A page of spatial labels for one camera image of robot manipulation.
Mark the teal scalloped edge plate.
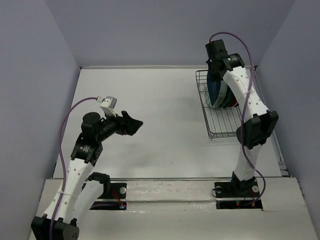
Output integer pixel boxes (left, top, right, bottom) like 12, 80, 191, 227
220, 88, 234, 108

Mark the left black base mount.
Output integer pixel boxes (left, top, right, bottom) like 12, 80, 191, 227
90, 182, 127, 211

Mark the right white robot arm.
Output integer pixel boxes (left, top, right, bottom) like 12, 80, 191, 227
205, 39, 279, 199

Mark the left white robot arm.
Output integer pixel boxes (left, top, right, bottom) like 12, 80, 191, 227
31, 110, 143, 240

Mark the light green round plate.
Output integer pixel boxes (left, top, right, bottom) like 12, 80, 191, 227
205, 87, 227, 109

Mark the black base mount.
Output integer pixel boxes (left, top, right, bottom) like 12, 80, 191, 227
211, 173, 263, 210
90, 182, 127, 211

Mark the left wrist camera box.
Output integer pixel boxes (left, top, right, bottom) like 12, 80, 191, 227
100, 96, 118, 117

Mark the black wire dish rack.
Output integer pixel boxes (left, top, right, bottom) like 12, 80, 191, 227
195, 70, 242, 140

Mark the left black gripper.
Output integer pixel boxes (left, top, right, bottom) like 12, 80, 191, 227
96, 108, 143, 142

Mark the red and teal floral plate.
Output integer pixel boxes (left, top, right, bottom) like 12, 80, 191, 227
228, 95, 238, 108

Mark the navy blue leaf-shaped dish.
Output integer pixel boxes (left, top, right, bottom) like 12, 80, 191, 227
206, 70, 222, 104

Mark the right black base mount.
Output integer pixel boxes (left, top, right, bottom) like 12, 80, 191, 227
211, 173, 263, 210

